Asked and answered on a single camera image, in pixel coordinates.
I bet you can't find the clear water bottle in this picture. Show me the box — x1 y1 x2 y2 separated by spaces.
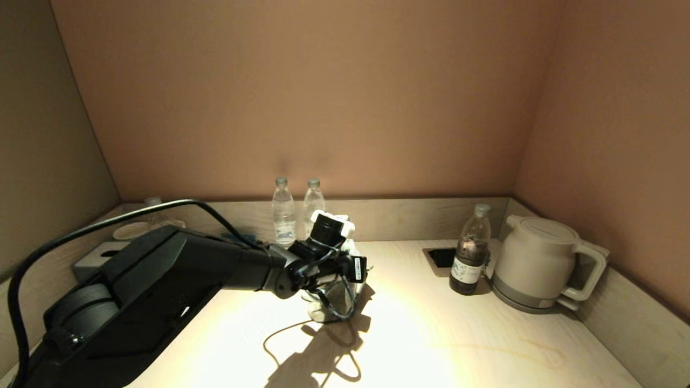
303 178 327 241
272 177 298 248

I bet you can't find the black recessed desk socket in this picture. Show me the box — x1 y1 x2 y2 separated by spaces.
423 248 459 278

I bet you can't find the dark tea bottle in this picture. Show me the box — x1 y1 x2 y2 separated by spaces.
449 203 492 296
144 197 169 228

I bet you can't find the grey kettle base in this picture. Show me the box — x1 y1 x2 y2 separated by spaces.
489 274 581 315

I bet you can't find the cream electric kettle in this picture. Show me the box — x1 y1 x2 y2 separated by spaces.
492 216 610 303

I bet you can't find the white ceramic cup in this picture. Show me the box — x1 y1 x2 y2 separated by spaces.
113 222 158 241

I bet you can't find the blue-grey tissue box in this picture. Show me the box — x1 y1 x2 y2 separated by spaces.
73 241 133 282

